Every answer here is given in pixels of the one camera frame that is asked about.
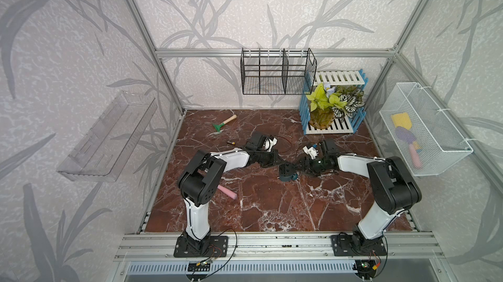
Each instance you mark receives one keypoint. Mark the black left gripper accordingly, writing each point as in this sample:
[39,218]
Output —
[274,156]

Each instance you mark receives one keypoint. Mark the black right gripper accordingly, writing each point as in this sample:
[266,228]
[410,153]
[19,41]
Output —
[303,160]

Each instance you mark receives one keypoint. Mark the teal alarm clock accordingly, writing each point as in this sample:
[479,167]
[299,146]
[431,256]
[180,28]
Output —
[287,172]

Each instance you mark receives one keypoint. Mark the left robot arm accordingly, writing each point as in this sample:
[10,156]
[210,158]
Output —
[201,177]

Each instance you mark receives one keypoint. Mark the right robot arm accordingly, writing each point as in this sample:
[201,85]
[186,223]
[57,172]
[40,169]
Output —
[394,190]

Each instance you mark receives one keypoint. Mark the glass vase with plants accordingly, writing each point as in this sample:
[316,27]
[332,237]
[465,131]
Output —
[328,103]

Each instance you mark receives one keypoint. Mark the purple pink toy shovel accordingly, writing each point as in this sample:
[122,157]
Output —
[407,136]

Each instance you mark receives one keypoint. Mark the blue white slatted wooden shelf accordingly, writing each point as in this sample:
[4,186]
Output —
[346,78]

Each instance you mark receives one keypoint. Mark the yellow toy spade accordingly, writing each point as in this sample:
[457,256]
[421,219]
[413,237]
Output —
[402,120]

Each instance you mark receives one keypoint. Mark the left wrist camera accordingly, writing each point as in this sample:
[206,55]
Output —
[269,143]

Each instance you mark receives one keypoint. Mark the green wooden-handled garden tool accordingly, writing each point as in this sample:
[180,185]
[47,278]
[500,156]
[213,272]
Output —
[218,127]

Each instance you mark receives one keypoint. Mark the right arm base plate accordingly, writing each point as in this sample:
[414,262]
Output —
[346,245]

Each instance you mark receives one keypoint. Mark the black wire wall basket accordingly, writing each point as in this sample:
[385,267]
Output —
[277,72]

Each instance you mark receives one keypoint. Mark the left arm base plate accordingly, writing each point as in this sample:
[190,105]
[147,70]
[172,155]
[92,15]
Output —
[213,246]

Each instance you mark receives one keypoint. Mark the white wire mesh basket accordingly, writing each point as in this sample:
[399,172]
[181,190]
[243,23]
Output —
[439,142]

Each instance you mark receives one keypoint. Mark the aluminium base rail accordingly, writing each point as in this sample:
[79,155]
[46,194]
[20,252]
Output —
[279,246]

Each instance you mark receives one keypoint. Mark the clear plastic wall shelf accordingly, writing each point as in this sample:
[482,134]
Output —
[102,154]

